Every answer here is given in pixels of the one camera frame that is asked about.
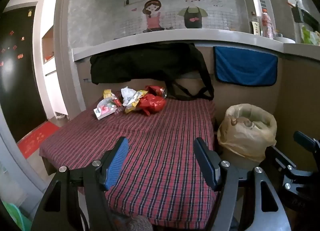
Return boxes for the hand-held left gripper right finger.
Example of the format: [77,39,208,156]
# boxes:
[193,137,292,231]

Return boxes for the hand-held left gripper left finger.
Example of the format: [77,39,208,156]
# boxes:
[30,136,129,231]

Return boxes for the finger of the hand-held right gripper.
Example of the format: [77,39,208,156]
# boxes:
[260,145,304,180]
[293,131,320,156]

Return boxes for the plastic-lined waste bin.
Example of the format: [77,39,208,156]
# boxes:
[217,103,278,169]

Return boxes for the pink cartoon tissue pack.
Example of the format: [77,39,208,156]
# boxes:
[93,97,118,121]

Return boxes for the crushed red can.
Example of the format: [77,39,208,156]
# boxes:
[145,85,168,98]

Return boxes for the red plaid cloth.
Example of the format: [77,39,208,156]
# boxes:
[39,95,217,227]

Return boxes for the grey knitted cloth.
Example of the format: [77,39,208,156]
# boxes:
[109,213,153,231]

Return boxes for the red foil bag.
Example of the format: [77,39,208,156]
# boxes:
[137,94,167,116]

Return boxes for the white crumpled tissue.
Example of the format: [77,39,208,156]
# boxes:
[121,86,137,104]

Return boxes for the red floor mat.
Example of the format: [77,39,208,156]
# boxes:
[16,121,61,159]

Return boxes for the blue towel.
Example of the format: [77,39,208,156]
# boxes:
[213,46,279,87]

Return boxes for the black fabric bag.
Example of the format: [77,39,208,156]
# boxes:
[90,42,215,101]

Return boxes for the green vegetable bag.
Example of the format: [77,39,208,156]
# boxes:
[301,26,320,45]

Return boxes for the green plastic object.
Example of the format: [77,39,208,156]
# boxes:
[2,201,32,231]

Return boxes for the white cabinet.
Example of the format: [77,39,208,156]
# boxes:
[41,0,69,119]

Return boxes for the plastic bottle red cap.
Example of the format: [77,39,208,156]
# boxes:
[261,9,276,39]

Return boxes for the grey countertop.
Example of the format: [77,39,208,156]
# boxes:
[72,29,320,62]

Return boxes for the dark bottle yellow label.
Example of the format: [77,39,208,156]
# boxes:
[250,11,262,36]

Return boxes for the black refrigerator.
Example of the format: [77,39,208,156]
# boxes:
[0,6,48,144]

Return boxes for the red fridge magnets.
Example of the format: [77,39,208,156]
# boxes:
[0,29,26,67]

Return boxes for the black wall rack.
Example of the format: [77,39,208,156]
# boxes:
[291,3,320,31]

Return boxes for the cartoon wall poster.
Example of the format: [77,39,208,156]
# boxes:
[71,0,247,40]

